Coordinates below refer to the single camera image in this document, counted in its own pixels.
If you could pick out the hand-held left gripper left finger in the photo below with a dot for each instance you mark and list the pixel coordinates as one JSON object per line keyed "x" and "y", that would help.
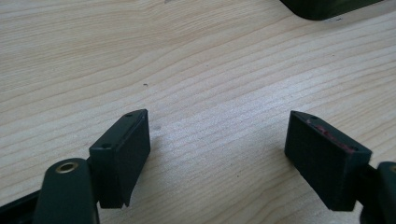
{"x": 120, "y": 161}

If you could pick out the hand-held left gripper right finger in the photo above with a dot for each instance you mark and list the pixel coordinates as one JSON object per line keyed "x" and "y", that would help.
{"x": 323, "y": 165}

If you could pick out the dark green tray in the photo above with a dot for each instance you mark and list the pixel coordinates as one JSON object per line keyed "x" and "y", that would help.
{"x": 323, "y": 7}

